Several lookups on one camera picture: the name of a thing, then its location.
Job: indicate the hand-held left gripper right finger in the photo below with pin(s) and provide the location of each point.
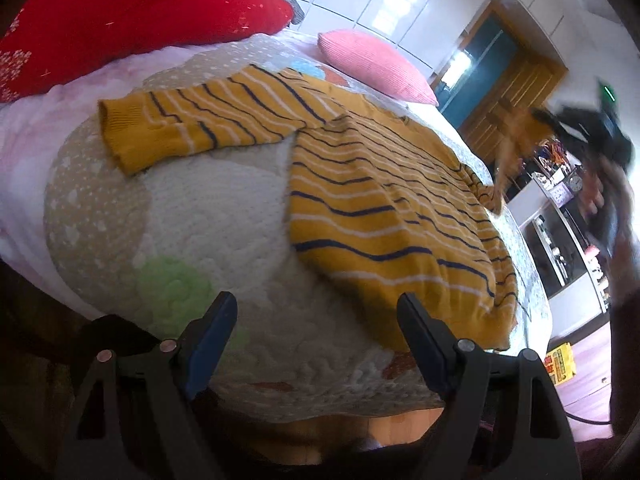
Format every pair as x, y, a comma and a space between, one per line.
419, 342

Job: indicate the person's right hand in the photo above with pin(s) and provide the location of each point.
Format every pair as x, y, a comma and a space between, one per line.
594, 197

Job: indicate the wooden door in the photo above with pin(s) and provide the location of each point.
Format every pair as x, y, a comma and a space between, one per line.
505, 105

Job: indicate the patterned quilted bedspread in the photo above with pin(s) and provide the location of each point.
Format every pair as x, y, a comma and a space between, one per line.
210, 230

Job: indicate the white shelf cabinet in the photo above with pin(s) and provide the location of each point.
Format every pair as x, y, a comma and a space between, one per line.
560, 265

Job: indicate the person's right forearm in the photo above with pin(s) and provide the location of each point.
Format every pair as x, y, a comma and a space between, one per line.
627, 320

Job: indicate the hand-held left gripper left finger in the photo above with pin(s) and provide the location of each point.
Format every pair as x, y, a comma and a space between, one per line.
210, 347

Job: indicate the yellow striped knit sweater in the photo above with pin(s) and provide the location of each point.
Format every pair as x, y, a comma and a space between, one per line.
380, 200

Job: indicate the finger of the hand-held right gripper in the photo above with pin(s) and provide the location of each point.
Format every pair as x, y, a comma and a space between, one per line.
547, 120

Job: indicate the small desk clock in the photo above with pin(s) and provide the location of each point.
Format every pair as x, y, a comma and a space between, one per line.
576, 180

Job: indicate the yellow toy box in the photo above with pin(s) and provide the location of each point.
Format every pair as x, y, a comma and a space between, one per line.
560, 364

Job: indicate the white glossy wardrobe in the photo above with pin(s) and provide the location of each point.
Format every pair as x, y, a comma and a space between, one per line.
400, 5

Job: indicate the red floral pillow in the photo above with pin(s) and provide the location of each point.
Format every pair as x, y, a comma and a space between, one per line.
125, 15

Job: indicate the pink ribbed cushion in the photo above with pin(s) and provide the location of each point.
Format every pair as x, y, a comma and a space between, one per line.
370, 62

